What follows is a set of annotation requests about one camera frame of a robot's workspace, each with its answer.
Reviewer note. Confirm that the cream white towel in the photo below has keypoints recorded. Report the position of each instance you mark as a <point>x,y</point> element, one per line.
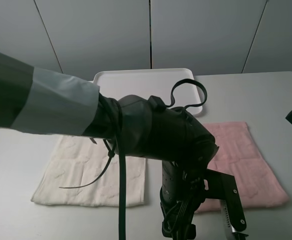
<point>78,174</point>

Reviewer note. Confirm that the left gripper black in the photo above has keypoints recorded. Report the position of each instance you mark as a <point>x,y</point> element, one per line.
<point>179,199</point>

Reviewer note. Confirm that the white plastic tray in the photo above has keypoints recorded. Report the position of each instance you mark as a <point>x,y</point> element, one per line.
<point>149,82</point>

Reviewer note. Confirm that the pink towel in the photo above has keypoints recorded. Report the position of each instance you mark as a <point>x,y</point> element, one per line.
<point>238,155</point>

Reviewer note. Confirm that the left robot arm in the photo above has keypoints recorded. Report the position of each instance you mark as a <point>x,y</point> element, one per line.
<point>44,102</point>

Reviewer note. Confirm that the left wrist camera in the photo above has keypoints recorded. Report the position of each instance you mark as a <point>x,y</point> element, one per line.
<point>223,187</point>

